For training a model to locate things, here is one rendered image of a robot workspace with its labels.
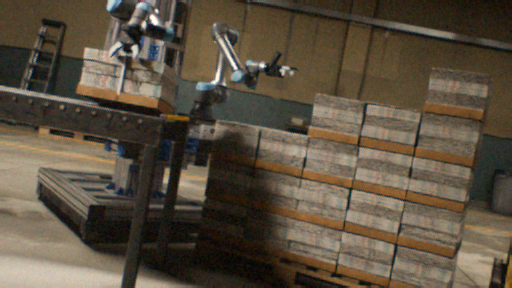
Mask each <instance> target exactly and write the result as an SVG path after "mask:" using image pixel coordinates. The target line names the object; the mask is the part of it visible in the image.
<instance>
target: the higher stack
mask: <svg viewBox="0 0 512 288"><path fill-rule="evenodd" d="M431 71H432V73H431V76H430V82H429V88H428V89H429V93H428V101H426V103H431V104H438V105H445V106H452V107H459V108H466V109H473V110H479V111H484V112H485V114H486V115H485V116H488V109H489V105H490V99H491V95H492V93H493V88H494V84H493V82H492V81H493V80H492V76H491V75H489V74H484V73H477V72H469V71H461V70H453V69H445V68H433V67H432V70H431ZM425 112H426V113H428V114H425V113H423V119H422V121H421V122H422V125H421V128H422V130H421V132H420V134H419V135H420V136H419V137H420V140H419V144H418V147H419V148H424V149H430V150H435V152H442V153H447V154H453V155H458V156H465V157H470V158H476V159H478V157H479V156H478V155H480V154H479V153H480V144H481V139H482V134H483V130H485V129H483V125H485V123H483V122H482V120H481V119H475V118H468V117H461V116H455V115H448V114H442V113H435V112H428V111H425ZM412 168H413V169H412V173H411V178H410V182H409V186H408V188H409V189H408V192H411V193H417V194H422V195H426V196H431V197H435V198H441V199H445V200H450V201H454V202H459V203H464V204H465V203H466V202H468V200H469V194H470V189H471V188H472V183H473V181H472V180H474V169H475V168H473V166H467V165H461V164H455V163H450V162H445V161H438V160H433V159H428V158H422V157H419V158H414V159H413V164H412ZM467 210H468V209H466V210H465V211H464V212H463V213H461V212H456V211H452V210H447V209H443V208H437V207H433V205H429V204H424V203H420V202H414V201H410V200H407V201H406V202H405V206H404V211H403V218H402V220H403V221H402V222H401V223H402V224H401V226H402V227H401V232H400V237H404V238H408V239H412V240H417V241H421V242H426V243H430V244H434V245H439V246H443V247H448V248H452V249H455V248H456V247H457V246H458V245H459V243H461V242H462V239H463V236H464V234H465V233H464V229H465V228H464V226H465V221H466V216H467V212H468V211H467ZM397 250H398V251H397V255H396V260H395V263H394V264H395V265H394V267H393V272H392V277H391V278H392V279H391V280H394V281H397V282H401V283H405V285H410V286H413V287H417V288H450V286H451V284H452V282H453V279H454V273H455V269H456V265H458V264H457V260H459V259H457V257H459V256H458V251H460V250H458V251H457V252H456V254H455V256H454V258H450V257H446V255H441V254H437V253H432V252H428V251H424V250H420V249H416V248H411V247H407V246H403V245H399V246H398V249H397Z"/></svg>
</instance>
